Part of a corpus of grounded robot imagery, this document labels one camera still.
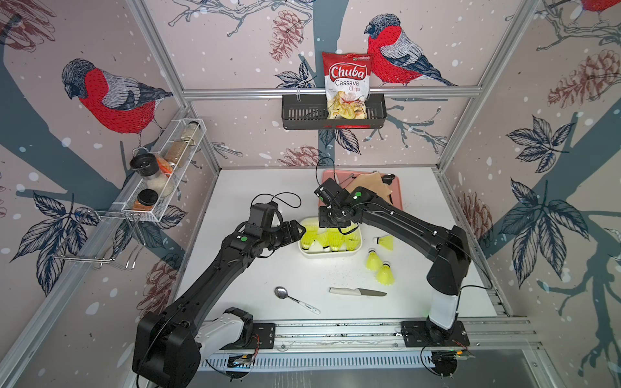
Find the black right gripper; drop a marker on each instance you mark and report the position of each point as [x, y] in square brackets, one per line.
[322, 223]

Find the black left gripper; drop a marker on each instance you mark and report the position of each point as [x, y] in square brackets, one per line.
[289, 237]

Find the white plastic storage box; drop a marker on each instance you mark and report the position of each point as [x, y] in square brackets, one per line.
[316, 252]

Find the yellow shuttlecock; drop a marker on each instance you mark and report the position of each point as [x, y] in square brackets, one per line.
[309, 237]
[385, 275]
[335, 240]
[387, 242]
[323, 240]
[352, 242]
[373, 261]

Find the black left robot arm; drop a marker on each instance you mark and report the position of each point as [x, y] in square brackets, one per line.
[166, 351]

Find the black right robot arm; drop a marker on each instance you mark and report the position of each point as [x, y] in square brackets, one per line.
[366, 201]

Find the pink plastic tray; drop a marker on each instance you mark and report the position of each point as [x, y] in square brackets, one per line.
[345, 177]

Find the beige folded cloth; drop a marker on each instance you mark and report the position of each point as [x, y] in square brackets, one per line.
[372, 182]

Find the steel spoon on table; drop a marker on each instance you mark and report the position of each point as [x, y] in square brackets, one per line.
[282, 293]

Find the Chuba cassava chips bag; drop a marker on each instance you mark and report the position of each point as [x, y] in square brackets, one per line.
[347, 84]

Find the black lidded low jar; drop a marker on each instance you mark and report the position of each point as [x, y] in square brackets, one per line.
[146, 200]

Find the white handled knife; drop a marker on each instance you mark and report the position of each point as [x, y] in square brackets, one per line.
[356, 292]

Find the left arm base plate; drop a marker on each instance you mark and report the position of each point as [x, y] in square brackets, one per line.
[261, 336]

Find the black wall basket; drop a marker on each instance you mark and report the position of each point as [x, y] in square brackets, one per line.
[311, 112]

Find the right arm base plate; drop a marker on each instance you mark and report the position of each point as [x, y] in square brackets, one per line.
[424, 333]

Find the white wire wall shelf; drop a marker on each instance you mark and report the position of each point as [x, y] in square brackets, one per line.
[174, 151]

